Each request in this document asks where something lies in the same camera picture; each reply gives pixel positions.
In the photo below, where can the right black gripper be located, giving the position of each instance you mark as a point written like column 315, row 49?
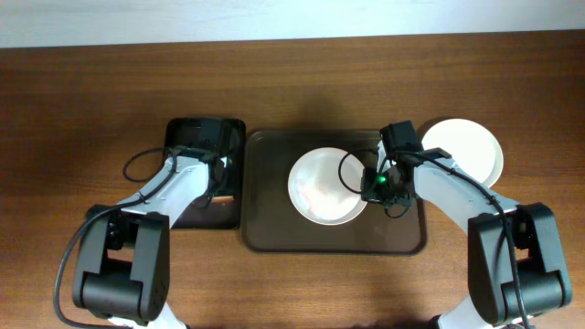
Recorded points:
column 386, row 195

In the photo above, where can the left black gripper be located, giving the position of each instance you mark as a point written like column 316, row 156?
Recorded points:
column 219, row 181

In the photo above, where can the white plate with red sauce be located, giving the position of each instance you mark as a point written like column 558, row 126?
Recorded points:
column 323, row 185

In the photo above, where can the cream plate with red stain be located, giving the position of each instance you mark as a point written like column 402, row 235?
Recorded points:
column 474, row 148

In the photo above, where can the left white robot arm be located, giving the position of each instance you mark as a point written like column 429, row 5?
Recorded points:
column 122, row 273

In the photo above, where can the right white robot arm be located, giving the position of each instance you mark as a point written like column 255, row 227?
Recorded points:
column 516, row 264

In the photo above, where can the small black water tray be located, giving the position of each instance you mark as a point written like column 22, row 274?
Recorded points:
column 204, row 139

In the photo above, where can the large brown serving tray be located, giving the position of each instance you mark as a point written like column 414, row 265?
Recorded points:
column 270, row 223

